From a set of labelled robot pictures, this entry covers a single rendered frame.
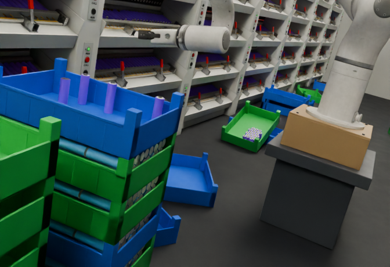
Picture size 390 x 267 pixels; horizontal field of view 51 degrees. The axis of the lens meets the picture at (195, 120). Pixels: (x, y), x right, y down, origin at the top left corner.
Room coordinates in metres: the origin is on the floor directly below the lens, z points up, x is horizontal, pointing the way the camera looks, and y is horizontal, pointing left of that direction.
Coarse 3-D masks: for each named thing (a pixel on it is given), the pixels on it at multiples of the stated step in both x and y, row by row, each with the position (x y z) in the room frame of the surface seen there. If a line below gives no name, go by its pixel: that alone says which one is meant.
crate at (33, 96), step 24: (0, 72) 0.69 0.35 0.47; (48, 72) 0.84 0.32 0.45; (0, 96) 0.67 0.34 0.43; (24, 96) 0.66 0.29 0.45; (48, 96) 0.82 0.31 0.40; (72, 96) 0.86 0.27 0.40; (96, 96) 0.84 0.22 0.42; (120, 96) 0.82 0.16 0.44; (144, 96) 0.81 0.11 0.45; (24, 120) 0.66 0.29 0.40; (72, 120) 0.63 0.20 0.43; (96, 120) 0.61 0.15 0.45; (120, 120) 0.77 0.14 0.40; (144, 120) 0.80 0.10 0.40; (168, 120) 0.73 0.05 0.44; (96, 144) 0.61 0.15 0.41; (120, 144) 0.60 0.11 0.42; (144, 144) 0.64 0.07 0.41
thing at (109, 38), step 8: (104, 0) 1.56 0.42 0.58; (112, 0) 1.60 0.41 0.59; (152, 8) 1.85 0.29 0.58; (160, 8) 1.90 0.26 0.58; (168, 8) 1.92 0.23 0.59; (168, 16) 1.92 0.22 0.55; (176, 16) 1.90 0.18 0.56; (104, 24) 1.31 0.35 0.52; (176, 24) 1.88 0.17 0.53; (184, 24) 1.88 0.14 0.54; (104, 32) 1.37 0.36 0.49; (112, 32) 1.41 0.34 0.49; (120, 32) 1.45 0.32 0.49; (136, 32) 1.54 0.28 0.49; (104, 40) 1.35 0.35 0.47; (112, 40) 1.38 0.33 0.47; (120, 40) 1.42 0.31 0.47; (128, 40) 1.46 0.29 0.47; (136, 40) 1.50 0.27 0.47; (144, 40) 1.55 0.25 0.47
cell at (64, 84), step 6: (60, 78) 0.74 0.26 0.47; (66, 78) 0.75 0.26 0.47; (60, 84) 0.74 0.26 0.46; (66, 84) 0.74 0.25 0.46; (60, 90) 0.74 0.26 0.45; (66, 90) 0.74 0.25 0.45; (60, 96) 0.74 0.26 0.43; (66, 96) 0.74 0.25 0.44; (60, 102) 0.74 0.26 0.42; (66, 102) 0.74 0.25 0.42
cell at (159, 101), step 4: (156, 96) 0.77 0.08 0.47; (160, 96) 0.77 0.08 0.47; (156, 100) 0.76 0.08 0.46; (160, 100) 0.76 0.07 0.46; (156, 104) 0.76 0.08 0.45; (160, 104) 0.76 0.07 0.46; (156, 108) 0.76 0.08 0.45; (160, 108) 0.76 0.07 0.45; (156, 112) 0.76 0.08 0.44; (160, 112) 0.76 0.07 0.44; (152, 116) 0.76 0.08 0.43; (156, 116) 0.76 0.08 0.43
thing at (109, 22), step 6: (108, 24) 1.42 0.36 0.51; (114, 24) 1.45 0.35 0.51; (120, 24) 1.47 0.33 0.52; (132, 24) 1.54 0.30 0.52; (138, 24) 1.57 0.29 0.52; (144, 24) 1.60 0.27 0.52; (150, 24) 1.64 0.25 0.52; (156, 24) 1.68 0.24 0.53; (162, 24) 1.73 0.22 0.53; (168, 24) 1.78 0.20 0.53; (174, 24) 1.83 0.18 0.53
